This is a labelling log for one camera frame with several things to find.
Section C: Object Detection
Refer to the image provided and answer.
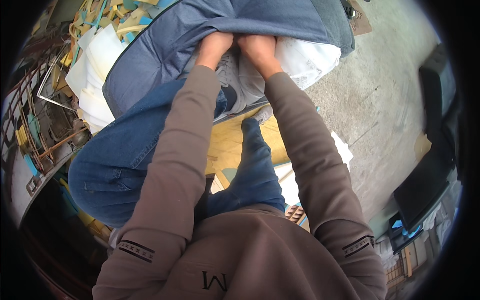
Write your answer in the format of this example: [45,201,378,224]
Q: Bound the person's left hand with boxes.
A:
[194,32,236,72]

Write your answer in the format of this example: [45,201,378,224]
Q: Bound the person's right hand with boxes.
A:
[236,34,284,82]

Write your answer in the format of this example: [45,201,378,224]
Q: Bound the blue fabric cushion cover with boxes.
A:
[102,0,356,120]

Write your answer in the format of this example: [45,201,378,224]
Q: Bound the white cushion insert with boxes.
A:
[238,36,342,107]

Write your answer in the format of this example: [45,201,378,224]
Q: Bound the yellow foam board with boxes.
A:
[205,107,292,189]

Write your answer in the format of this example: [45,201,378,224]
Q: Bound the small black object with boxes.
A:
[339,0,357,20]

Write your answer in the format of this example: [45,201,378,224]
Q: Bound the brown cardboard piece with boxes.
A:
[347,0,373,37]

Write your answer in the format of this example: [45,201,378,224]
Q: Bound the pile of coloured foam scraps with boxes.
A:
[30,0,177,68]

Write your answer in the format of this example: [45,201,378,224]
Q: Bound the stack of white foam sheets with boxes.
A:
[65,24,127,134]

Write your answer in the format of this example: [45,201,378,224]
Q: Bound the white foam sheets on floor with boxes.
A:
[274,131,354,208]

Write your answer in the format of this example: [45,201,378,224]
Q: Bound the person's legs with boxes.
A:
[67,50,286,229]

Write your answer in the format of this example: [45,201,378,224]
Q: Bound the wooden pallet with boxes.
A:
[284,204,307,226]

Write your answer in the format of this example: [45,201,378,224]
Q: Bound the black cushion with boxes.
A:
[393,131,457,233]
[419,43,459,133]

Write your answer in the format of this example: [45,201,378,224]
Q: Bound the rusty metal rack with junk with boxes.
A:
[0,37,91,188]

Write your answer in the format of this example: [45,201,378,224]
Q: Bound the person's body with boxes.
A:
[92,165,388,300]

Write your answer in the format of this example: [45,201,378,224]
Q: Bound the yellow and blue foam offcuts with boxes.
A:
[56,176,113,241]

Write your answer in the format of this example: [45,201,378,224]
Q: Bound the black tray with blue pieces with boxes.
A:
[388,212,425,254]

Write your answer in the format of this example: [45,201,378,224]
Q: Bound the wooden crate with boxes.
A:
[386,244,429,290]

